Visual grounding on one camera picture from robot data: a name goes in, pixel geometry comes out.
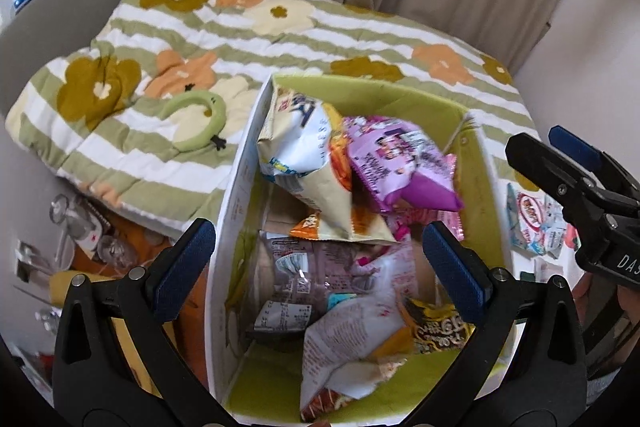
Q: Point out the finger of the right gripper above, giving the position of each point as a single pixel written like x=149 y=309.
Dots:
x=608 y=171
x=559 y=176

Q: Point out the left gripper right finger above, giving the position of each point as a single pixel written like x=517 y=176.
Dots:
x=524 y=364

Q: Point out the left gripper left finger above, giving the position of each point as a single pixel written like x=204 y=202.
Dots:
x=114 y=364

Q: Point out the white red shrimp flakes bag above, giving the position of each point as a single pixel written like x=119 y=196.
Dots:
x=536 y=224

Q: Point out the gold chocolate snack bag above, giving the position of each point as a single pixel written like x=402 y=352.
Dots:
x=434 y=329

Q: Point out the pink striped snack bag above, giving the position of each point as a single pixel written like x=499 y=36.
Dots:
x=402 y=222

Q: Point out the pink white snack bag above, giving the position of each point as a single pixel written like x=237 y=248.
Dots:
x=365 y=328

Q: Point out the brown purple snack bag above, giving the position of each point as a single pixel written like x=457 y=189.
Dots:
x=296 y=281

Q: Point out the cream blue chip bag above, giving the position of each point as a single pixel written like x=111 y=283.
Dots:
x=302 y=148

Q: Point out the gold brown chip bag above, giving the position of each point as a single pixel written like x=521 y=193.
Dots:
x=325 y=389

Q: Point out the person's right hand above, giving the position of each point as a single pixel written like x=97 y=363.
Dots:
x=585 y=291

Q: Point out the fruit print tablecloth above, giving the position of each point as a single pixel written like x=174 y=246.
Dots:
x=529 y=267

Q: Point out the green cardboard box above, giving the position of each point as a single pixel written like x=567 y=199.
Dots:
x=258 y=384

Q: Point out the floral striped quilt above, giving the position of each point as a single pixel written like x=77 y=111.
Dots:
x=147 y=118

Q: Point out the grey headboard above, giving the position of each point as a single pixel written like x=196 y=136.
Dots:
x=46 y=29

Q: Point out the wall power outlet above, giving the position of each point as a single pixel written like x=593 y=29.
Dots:
x=28 y=261

